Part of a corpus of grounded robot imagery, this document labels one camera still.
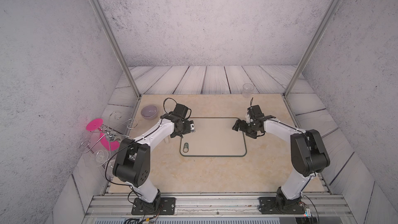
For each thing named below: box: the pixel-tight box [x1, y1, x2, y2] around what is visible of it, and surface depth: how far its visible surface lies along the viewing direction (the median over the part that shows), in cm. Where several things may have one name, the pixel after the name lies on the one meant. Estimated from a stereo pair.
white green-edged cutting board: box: [179, 117, 247, 158], surface depth 95 cm
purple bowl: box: [140, 104, 159, 120], surface depth 109 cm
